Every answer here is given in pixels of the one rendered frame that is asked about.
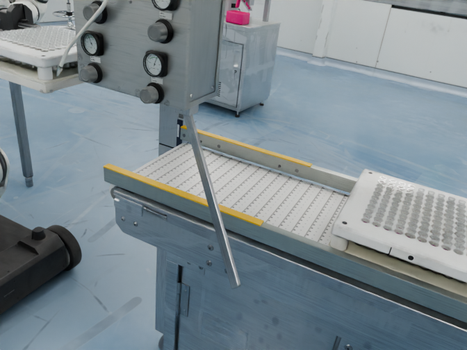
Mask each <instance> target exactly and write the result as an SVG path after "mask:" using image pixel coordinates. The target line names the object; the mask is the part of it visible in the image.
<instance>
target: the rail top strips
mask: <svg viewBox="0 0 467 350"><path fill-rule="evenodd" d="M197 132H198V133H199V134H202V135H206V136H209V137H212V138H215V139H219V140H222V141H225V142H229V143H232V144H236V145H238V146H241V147H245V148H248V149H252V150H255V151H258V152H261V153H265V154H268V155H271V156H274V157H278V158H281V159H284V160H288V161H291V162H293V163H297V164H300V165H304V166H307V167H311V166H312V164H311V163H309V162H304V161H302V160H298V159H295V158H291V157H288V156H285V155H281V154H279V153H275V152H272V151H268V150H265V149H262V148H258V147H255V146H252V145H249V144H245V143H242V142H238V141H235V140H232V139H229V138H226V137H222V136H219V135H215V134H212V133H208V132H206V131H201V130H199V129H197ZM104 168H106V169H109V170H112V171H114V172H117V173H119V174H123V175H125V176H128V177H130V178H133V179H135V180H138V181H141V182H143V183H146V184H149V185H152V186H154V187H156V188H160V189H162V190H165V191H167V192H170V193H172V194H175V195H178V196H180V197H183V198H186V199H189V200H191V201H194V202H197V203H200V204H202V205H204V206H207V207H208V203H207V200H206V199H203V198H201V197H198V196H196V195H193V194H191V193H188V192H184V191H183V190H179V189H177V188H175V187H172V186H169V185H166V184H164V183H160V182H158V181H155V180H153V179H150V178H147V177H145V176H141V175H139V174H136V173H134V172H130V171H128V170H126V169H122V168H121V167H117V166H115V165H112V164H109V163H108V164H107V165H104ZM218 206H219V209H220V212H223V213H226V214H228V215H231V216H234V217H237V218H239V219H242V220H245V221H246V222H249V223H252V224H255V225H257V226H261V225H262V223H263V222H264V221H263V220H261V219H258V218H255V217H253V216H250V215H247V214H245V213H242V212H239V211H237V210H234V209H231V208H228V207H226V206H222V205H220V204H218Z"/></svg>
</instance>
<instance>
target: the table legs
mask: <svg viewBox="0 0 467 350"><path fill-rule="evenodd" d="M9 86H10V95H11V100H12V105H13V113H14V118H15V127H16V131H17V140H18V145H19V154H20V158H21V164H22V172H23V176H25V182H26V187H32V186H33V168H32V162H31V153H30V148H29V142H28V133H27V127H26V118H25V113H24V103H23V98H22V89H21V85H20V84H16V83H13V82H10V81H9Z"/></svg>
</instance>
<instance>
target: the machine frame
mask: <svg viewBox="0 0 467 350"><path fill-rule="evenodd" d="M178 119H180V120H183V125H185V126H186V123H185V120H184V119H182V118H179V114H178V113H176V112H175V108H173V107H169V106H166V105H163V104H159V139H158V142H159V144H158V156H161V155H163V154H164V153H166V152H168V151H169V150H171V149H173V148H175V147H176V146H177V120H178ZM165 273H166V251H164V250H162V249H159V248H156V315H155V330H157V331H158V332H160V333H162V334H164V313H165ZM158 347H159V348H160V349H161V350H163V335H162V337H161V338H160V340H159V343H158Z"/></svg>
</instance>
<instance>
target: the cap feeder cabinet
mask: <svg viewBox="0 0 467 350"><path fill-rule="evenodd" d="M280 24H281V22H275V21H270V20H268V22H263V19H260V18H256V17H249V24H246V25H239V24H232V23H229V22H226V16H224V26H223V35H222V50H221V59H220V74H219V83H218V95H217V96H216V97H213V98H212V99H209V100H208V101H206V102H209V103H212V104H215V105H218V106H222V107H224V108H228V109H231V110H235V111H237V115H235V117H240V115H239V114H238V113H239V112H241V111H243V110H245V109H247V108H250V107H252V106H254V105H256V104H258V103H260V104H259V105H260V106H264V104H263V101H265V100H267V99H268V97H269V96H270V88H271V83H272V75H273V69H274V64H275V56H276V50H277V41H278V36H279V27H280Z"/></svg>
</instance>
